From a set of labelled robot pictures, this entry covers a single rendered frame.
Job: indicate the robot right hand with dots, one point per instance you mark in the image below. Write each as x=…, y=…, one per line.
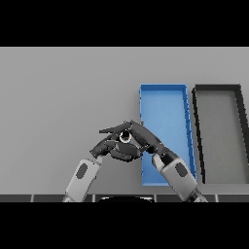
x=147, y=140

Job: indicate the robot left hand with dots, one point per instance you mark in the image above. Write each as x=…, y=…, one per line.
x=112, y=146

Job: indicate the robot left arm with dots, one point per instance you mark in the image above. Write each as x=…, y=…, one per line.
x=82, y=178

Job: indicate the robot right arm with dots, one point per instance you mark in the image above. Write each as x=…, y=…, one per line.
x=177, y=177

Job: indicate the blue bin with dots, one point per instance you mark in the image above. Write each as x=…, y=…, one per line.
x=165, y=129

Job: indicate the dark grey bin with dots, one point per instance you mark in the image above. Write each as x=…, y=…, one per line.
x=220, y=133

